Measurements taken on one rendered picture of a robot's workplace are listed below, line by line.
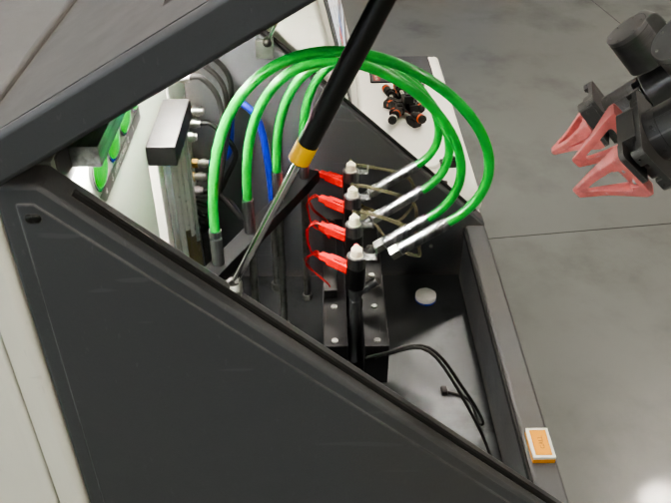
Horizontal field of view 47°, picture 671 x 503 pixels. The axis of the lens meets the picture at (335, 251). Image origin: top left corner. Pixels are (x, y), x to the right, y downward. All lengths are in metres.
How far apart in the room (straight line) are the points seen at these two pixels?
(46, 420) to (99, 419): 0.05
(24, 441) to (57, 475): 0.06
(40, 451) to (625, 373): 2.06
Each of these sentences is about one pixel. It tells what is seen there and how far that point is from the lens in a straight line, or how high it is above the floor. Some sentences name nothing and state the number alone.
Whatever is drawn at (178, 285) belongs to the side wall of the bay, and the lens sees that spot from 0.71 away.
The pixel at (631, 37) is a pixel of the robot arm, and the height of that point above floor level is 1.41.
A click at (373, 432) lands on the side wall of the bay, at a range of 0.84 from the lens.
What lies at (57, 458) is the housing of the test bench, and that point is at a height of 1.11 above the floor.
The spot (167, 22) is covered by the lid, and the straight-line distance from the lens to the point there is 0.58.
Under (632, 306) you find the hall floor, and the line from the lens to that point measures 2.92.
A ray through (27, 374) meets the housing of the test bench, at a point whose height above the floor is 1.23.
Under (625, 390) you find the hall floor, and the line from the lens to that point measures 2.60.
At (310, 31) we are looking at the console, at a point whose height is 1.31.
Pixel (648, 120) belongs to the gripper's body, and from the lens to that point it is 0.87.
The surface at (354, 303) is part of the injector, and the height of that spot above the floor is 1.03.
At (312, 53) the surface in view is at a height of 1.42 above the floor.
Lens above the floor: 1.78
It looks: 37 degrees down
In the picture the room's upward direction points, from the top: straight up
